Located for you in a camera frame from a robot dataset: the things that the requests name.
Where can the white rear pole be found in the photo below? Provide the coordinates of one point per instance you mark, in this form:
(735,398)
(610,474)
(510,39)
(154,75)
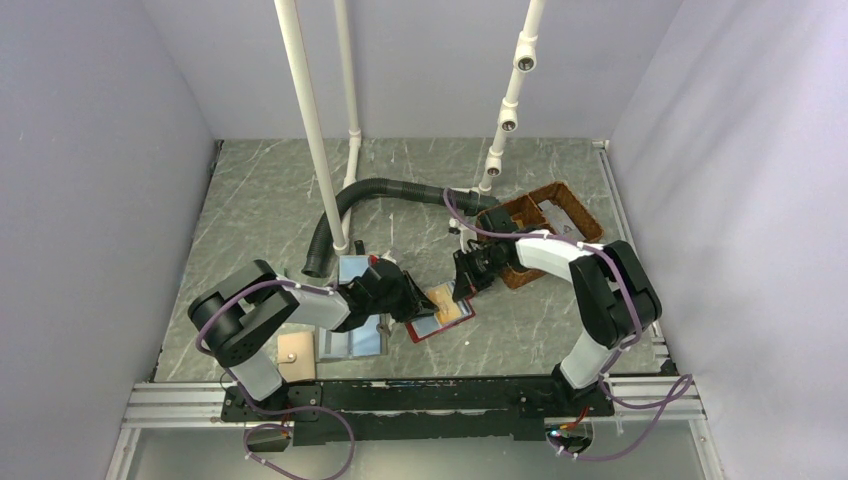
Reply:
(348,77)

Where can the gold VIP card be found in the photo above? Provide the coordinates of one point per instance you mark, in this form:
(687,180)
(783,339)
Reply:
(448,310)

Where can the silver cards in basket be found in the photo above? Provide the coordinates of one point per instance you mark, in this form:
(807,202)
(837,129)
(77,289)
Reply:
(560,221)

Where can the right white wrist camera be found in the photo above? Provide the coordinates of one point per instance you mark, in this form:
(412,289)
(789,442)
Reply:
(461,231)

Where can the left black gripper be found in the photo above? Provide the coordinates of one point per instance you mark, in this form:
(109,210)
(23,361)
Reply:
(417,304)

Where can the blue card holder orange card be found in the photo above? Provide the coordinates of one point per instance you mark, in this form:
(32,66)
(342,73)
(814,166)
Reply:
(353,267)

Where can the white front pole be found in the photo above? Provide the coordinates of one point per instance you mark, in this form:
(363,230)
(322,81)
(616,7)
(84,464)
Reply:
(290,28)

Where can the open blue grey card holder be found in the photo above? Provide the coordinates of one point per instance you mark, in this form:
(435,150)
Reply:
(369,340)

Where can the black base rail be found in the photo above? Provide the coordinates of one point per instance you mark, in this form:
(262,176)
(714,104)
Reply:
(518,407)

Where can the white pole with fittings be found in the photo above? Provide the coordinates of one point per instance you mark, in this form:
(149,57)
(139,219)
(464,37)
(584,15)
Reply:
(524,61)

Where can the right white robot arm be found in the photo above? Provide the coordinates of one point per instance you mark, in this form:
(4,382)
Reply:
(616,300)

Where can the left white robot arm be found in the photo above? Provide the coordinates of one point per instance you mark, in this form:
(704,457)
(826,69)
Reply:
(237,317)

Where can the red leather card holder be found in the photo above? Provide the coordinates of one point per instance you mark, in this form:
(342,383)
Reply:
(425,327)

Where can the beige snap card holder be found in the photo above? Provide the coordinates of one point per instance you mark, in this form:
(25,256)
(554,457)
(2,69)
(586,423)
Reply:
(296,358)

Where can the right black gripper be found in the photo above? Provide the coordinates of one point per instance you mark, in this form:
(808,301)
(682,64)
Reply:
(464,274)

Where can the brown wicker divided basket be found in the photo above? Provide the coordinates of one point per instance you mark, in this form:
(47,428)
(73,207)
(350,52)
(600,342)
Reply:
(524,212)

